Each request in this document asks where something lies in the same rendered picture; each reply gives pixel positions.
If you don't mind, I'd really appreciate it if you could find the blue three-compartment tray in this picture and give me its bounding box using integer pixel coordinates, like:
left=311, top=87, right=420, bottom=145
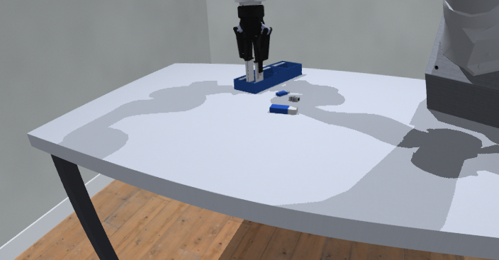
left=234, top=61, right=302, bottom=94

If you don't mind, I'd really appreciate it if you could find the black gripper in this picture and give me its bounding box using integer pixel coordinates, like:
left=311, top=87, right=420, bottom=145
left=233, top=5, right=272, bottom=82

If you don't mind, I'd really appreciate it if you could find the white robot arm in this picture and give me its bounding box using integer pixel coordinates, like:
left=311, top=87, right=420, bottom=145
left=440, top=0, right=499, bottom=76

